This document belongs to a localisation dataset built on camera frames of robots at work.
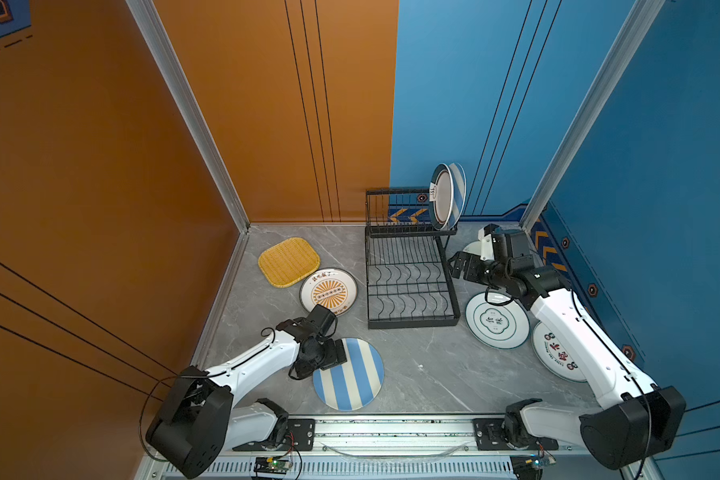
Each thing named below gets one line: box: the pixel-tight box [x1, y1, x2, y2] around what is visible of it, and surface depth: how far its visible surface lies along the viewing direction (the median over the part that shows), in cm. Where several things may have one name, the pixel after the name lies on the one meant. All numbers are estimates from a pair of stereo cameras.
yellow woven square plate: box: [258, 237, 320, 288], surface depth 110 cm
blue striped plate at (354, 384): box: [312, 337, 385, 412], surface depth 83 cm
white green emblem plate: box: [464, 292, 530, 350], surface depth 93 cm
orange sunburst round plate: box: [299, 267, 358, 317], surface depth 102 cm
